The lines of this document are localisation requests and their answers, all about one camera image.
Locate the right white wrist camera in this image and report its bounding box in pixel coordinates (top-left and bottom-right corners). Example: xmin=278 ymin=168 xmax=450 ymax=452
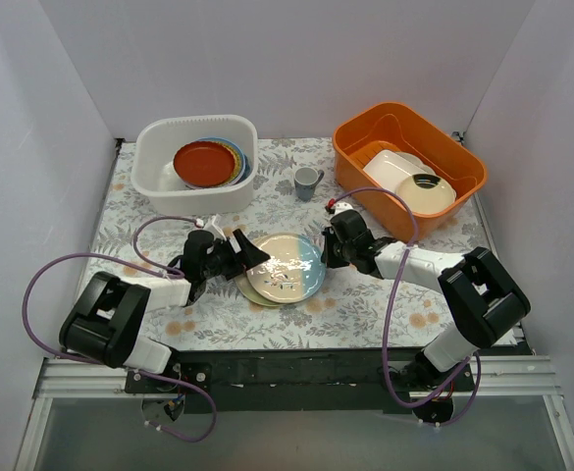
xmin=325 ymin=199 xmax=353 ymax=217

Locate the orange plastic bin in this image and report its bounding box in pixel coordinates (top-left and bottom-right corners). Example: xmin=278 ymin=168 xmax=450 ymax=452
xmin=333 ymin=102 xmax=488 ymax=241

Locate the white plastic bin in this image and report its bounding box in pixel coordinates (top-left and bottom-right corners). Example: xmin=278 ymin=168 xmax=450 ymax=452
xmin=130 ymin=115 xmax=259 ymax=216

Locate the light blue bear plate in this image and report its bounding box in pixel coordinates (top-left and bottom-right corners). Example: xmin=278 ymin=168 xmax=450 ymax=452
xmin=201 ymin=137 xmax=251 ymax=187

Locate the cream and blue plate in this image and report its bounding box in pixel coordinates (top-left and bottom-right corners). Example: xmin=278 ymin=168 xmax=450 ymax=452
xmin=246 ymin=233 xmax=326 ymax=304

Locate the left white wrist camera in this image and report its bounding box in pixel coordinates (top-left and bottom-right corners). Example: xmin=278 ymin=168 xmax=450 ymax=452
xmin=194 ymin=214 xmax=229 ymax=240

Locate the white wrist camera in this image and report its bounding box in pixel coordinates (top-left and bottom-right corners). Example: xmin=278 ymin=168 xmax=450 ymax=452
xmin=194 ymin=214 xmax=229 ymax=240
xmin=325 ymin=199 xmax=353 ymax=217

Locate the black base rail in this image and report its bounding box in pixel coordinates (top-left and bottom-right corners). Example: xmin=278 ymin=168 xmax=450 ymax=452
xmin=124 ymin=342 xmax=484 ymax=418

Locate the purple cable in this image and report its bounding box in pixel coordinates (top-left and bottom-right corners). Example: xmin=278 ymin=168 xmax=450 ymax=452
xmin=23 ymin=215 xmax=218 ymax=443
xmin=335 ymin=186 xmax=482 ymax=426

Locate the grey ceramic mug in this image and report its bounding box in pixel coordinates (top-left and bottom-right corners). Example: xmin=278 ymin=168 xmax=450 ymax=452
xmin=293 ymin=167 xmax=325 ymax=202

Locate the cream round plate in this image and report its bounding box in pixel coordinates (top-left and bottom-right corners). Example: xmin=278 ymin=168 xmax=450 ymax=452
xmin=396 ymin=174 xmax=456 ymax=215

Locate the white round plate in bin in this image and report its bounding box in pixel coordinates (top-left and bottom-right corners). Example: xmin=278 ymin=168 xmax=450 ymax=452
xmin=396 ymin=151 xmax=436 ymax=176

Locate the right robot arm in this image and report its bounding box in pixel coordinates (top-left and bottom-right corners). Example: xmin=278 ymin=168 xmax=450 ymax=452
xmin=322 ymin=207 xmax=531 ymax=391

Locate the aluminium frame profile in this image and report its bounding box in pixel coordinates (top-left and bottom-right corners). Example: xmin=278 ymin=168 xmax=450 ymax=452
xmin=15 ymin=355 xmax=574 ymax=470

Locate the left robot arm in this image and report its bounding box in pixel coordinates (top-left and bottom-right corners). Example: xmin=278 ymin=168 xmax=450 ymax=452
xmin=59 ymin=230 xmax=270 ymax=393

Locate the floral table mat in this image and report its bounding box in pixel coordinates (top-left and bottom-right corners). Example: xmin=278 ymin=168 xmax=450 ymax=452
xmin=65 ymin=136 xmax=519 ymax=353

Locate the woven bamboo tray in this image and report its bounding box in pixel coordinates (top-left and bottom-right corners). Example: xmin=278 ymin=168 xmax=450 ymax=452
xmin=217 ymin=139 xmax=244 ymax=186

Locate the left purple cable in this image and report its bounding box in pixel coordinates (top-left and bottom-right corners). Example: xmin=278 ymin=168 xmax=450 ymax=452
xmin=23 ymin=215 xmax=218 ymax=443

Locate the red-brown plastic plate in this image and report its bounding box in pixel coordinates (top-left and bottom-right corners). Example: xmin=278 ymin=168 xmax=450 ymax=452
xmin=173 ymin=141 xmax=236 ymax=187

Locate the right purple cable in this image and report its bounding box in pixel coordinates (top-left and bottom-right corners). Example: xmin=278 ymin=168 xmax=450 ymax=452
xmin=335 ymin=186 xmax=482 ymax=426

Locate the white rectangular dish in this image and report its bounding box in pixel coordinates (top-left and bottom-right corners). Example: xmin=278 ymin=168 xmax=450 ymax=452
xmin=364 ymin=149 xmax=423 ymax=191

